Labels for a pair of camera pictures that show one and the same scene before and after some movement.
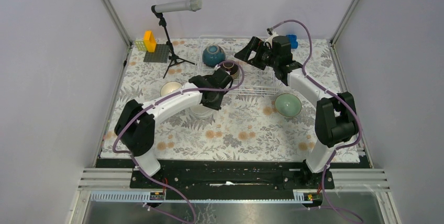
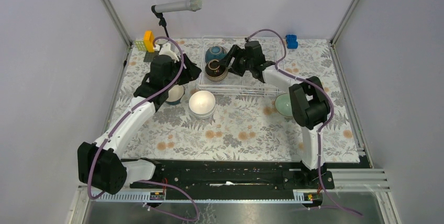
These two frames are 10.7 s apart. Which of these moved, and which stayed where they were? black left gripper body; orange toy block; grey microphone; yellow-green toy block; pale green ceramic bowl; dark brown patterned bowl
Moved: black left gripper body; dark brown patterned bowl
Stayed: yellow-green toy block; orange toy block; pale green ceramic bowl; grey microphone
